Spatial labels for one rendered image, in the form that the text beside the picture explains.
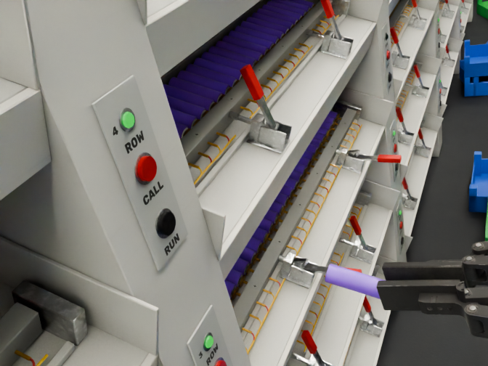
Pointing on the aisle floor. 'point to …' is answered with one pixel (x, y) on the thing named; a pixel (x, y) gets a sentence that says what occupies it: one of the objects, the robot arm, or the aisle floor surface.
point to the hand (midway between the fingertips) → (422, 286)
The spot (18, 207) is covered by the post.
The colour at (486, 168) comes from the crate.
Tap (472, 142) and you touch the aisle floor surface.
